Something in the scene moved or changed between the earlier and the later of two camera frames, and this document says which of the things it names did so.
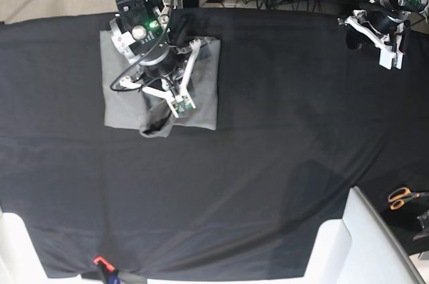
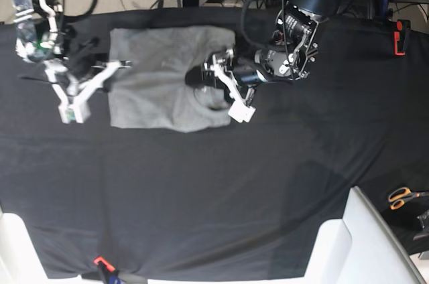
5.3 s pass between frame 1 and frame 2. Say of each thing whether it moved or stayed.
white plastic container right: stayed
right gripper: moved
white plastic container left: stayed
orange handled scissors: stayed
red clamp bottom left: stayed
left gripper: moved
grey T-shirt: moved
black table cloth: stayed
